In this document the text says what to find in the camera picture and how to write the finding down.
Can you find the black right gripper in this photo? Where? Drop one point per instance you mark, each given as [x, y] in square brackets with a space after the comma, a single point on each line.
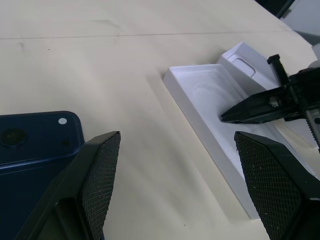
[305, 95]

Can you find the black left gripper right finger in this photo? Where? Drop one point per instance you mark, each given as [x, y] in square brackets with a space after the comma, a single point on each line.
[275, 190]

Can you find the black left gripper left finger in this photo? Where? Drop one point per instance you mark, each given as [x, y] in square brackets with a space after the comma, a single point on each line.
[82, 190]

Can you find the dark blue smartphone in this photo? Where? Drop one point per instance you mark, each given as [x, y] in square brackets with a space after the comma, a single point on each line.
[30, 175]

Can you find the white phone box base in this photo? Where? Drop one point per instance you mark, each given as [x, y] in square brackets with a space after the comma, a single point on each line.
[200, 100]

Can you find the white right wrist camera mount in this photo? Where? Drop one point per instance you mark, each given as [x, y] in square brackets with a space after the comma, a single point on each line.
[316, 63]

